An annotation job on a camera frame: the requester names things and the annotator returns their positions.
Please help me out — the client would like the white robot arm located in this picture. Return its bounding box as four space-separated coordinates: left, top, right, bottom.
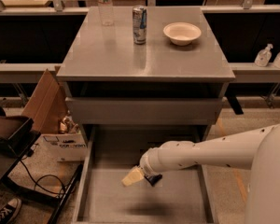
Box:
122 124 280 224

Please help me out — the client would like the white paper bowl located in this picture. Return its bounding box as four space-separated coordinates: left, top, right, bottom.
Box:
163 22 202 46

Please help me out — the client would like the brown cardboard box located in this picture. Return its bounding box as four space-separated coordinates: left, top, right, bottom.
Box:
22 70 68 134

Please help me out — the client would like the clear plastic water bottle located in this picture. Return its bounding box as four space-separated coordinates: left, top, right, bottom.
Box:
97 0 114 26

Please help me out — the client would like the white printed cardboard box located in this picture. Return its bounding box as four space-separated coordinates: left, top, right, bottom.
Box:
42 133 88 161

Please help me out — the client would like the grey drawer cabinet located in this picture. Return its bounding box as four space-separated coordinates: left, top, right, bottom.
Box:
57 7 235 143

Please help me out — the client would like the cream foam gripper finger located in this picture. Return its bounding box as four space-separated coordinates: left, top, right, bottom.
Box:
121 166 145 187

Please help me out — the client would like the black canvas sneaker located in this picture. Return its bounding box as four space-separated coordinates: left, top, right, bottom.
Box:
0 198 21 224

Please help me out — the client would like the black cart with bin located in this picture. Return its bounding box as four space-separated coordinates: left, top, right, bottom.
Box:
0 106 83 224

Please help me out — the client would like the closed grey top drawer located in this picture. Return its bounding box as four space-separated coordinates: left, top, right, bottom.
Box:
66 98 222 125

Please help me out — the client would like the open grey middle drawer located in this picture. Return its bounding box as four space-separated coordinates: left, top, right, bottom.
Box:
73 126 218 224

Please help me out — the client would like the black cable on floor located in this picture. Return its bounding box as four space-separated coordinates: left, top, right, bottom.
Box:
19 143 77 201

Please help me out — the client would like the silver blue energy drink can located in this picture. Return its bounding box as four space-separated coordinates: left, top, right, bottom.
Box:
133 6 147 45

